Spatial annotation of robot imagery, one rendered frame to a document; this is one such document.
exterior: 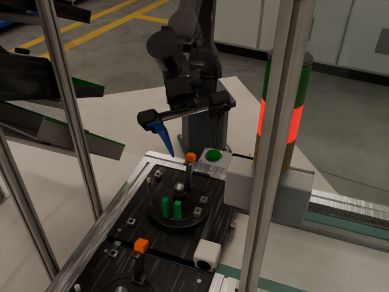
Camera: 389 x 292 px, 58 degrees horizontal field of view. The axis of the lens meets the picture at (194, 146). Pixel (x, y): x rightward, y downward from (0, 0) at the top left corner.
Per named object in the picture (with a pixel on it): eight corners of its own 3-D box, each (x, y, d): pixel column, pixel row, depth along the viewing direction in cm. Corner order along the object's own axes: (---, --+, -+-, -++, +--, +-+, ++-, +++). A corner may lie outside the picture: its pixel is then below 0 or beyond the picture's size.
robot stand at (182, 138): (216, 131, 123) (219, 79, 110) (232, 156, 112) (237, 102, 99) (176, 138, 119) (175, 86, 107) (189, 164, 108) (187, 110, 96)
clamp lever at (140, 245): (135, 273, 64) (139, 236, 62) (145, 276, 63) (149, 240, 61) (125, 285, 60) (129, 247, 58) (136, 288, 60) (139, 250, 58)
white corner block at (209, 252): (199, 249, 73) (200, 237, 71) (220, 255, 72) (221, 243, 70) (192, 268, 70) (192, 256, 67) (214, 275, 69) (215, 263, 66)
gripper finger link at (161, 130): (153, 132, 73) (146, 124, 67) (170, 128, 73) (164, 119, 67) (160, 163, 72) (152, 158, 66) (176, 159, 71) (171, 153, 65)
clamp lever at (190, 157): (184, 181, 83) (188, 152, 80) (193, 183, 82) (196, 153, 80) (179, 187, 79) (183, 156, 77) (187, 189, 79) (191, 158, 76)
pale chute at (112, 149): (81, 145, 95) (87, 130, 95) (119, 161, 90) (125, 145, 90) (-9, 120, 69) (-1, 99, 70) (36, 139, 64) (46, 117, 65)
